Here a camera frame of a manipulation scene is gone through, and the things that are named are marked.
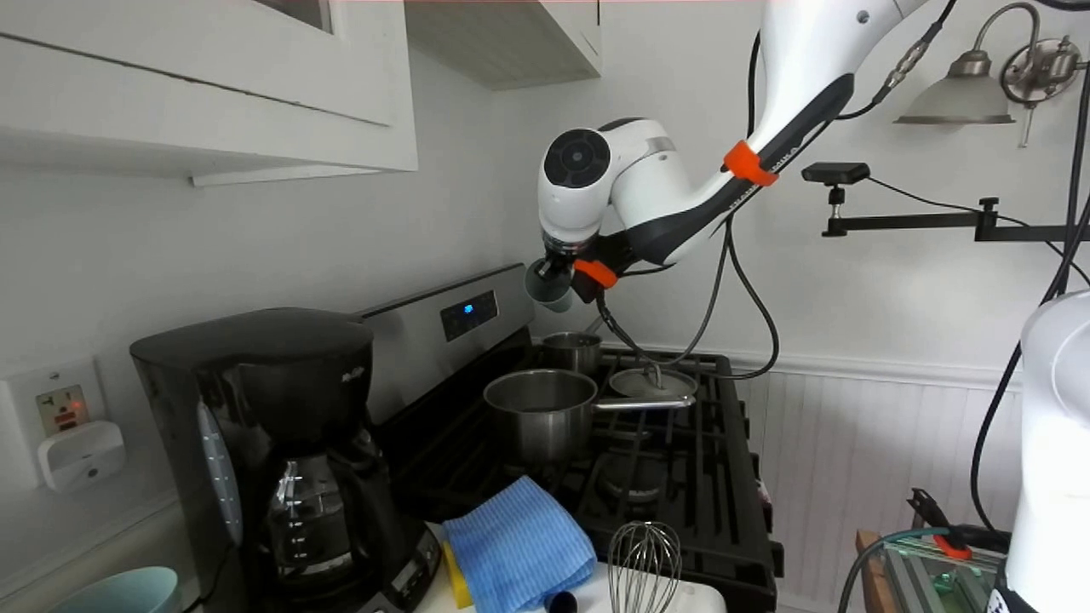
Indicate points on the silver pot lid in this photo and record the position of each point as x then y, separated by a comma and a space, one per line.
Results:
651, 383

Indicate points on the light green plastic cup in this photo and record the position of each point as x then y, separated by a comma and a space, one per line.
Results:
549, 287

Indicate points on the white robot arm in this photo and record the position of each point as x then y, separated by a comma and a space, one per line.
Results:
617, 195

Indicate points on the small steel pot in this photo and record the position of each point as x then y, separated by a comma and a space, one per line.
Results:
576, 354

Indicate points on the big steel pot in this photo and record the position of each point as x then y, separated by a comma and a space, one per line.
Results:
545, 413

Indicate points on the black gas stove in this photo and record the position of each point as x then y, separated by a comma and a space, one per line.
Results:
690, 468

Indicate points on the blue folded cloth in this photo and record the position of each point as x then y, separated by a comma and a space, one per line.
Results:
517, 551

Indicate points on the black coffee maker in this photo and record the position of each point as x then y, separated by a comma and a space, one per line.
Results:
285, 493

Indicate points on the white upper cabinet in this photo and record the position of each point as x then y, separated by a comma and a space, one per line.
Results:
208, 89

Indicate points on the light blue plate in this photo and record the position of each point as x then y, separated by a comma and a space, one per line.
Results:
134, 592

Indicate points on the steel wire whisk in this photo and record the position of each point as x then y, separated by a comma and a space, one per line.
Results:
641, 566

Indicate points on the wall lamp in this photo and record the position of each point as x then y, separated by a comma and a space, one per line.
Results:
977, 89

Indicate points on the white wall outlet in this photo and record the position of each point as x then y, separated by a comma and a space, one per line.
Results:
67, 425

